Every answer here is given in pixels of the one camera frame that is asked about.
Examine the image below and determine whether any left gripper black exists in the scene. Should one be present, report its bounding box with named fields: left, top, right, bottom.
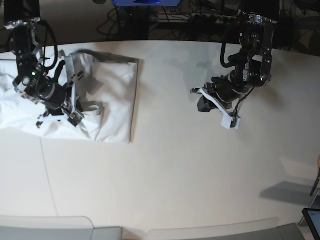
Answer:
left=197, top=77, right=248, bottom=113

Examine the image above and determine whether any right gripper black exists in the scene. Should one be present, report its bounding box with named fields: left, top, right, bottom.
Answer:
left=37, top=82, right=72, bottom=113

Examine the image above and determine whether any white T-shirt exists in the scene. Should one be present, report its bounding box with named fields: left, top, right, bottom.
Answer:
left=0, top=49, right=139, bottom=144

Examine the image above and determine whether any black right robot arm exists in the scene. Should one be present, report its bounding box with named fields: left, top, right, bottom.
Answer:
left=3, top=0, right=71, bottom=114

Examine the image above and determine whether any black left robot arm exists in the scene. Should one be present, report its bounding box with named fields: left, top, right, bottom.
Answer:
left=204, top=0, right=280, bottom=114

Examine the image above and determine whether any blue box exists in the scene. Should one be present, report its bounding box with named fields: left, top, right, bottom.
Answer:
left=112, top=0, right=180, bottom=7

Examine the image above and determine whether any black tripod leg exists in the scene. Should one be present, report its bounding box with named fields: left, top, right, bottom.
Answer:
left=310, top=157, right=320, bottom=196

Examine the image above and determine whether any grey chair left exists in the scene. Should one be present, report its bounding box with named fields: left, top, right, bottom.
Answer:
left=0, top=216, right=123, bottom=240

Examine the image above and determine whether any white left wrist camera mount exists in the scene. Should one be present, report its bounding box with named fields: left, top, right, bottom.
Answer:
left=190, top=87, right=241, bottom=130

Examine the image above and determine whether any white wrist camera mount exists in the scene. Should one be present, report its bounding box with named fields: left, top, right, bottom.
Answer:
left=36, top=52, right=85, bottom=130
left=190, top=87, right=241, bottom=130

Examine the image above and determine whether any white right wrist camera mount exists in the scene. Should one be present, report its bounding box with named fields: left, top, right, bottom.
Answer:
left=36, top=52, right=85, bottom=130

